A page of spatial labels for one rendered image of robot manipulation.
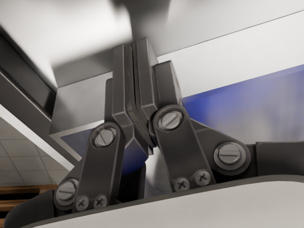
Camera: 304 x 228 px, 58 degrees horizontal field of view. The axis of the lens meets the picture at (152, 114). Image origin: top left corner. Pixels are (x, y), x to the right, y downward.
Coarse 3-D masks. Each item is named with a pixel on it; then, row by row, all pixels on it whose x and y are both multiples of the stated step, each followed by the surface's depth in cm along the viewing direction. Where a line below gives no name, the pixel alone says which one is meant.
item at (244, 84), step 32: (256, 32) 14; (288, 32) 13; (192, 64) 14; (224, 64) 14; (256, 64) 13; (288, 64) 12; (64, 96) 16; (96, 96) 15; (192, 96) 13; (224, 96) 18; (256, 96) 19; (288, 96) 19; (64, 128) 15; (224, 128) 21; (256, 128) 22; (288, 128) 22; (160, 160) 24; (160, 192) 30
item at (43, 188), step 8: (0, 192) 218; (8, 192) 219; (16, 192) 220; (24, 192) 221; (32, 192) 222; (40, 192) 213; (0, 200) 207; (8, 200) 208; (16, 200) 208; (24, 200) 209; (0, 208) 208; (8, 208) 209; (0, 216) 225; (0, 224) 200
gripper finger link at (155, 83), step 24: (144, 48) 11; (144, 72) 10; (168, 72) 11; (144, 96) 10; (168, 96) 10; (144, 120) 10; (192, 120) 9; (216, 144) 8; (240, 144) 8; (216, 168) 8; (240, 168) 8
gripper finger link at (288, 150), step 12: (252, 144) 8; (264, 144) 8; (276, 144) 8; (288, 144) 8; (300, 144) 8; (252, 156) 8; (264, 156) 8; (276, 156) 8; (288, 156) 8; (300, 156) 8; (252, 168) 8; (264, 168) 8; (276, 168) 8; (288, 168) 8; (300, 168) 8; (228, 180) 8
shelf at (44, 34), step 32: (0, 0) 12; (32, 0) 13; (64, 0) 13; (96, 0) 13; (128, 0) 13; (160, 0) 13; (192, 0) 13; (224, 0) 13; (256, 0) 13; (288, 0) 14; (0, 32) 14; (32, 32) 14; (64, 32) 14; (96, 32) 14; (128, 32) 14; (160, 32) 14; (192, 32) 14; (224, 32) 15; (32, 64) 15; (64, 64) 16; (96, 64) 16; (64, 160) 24
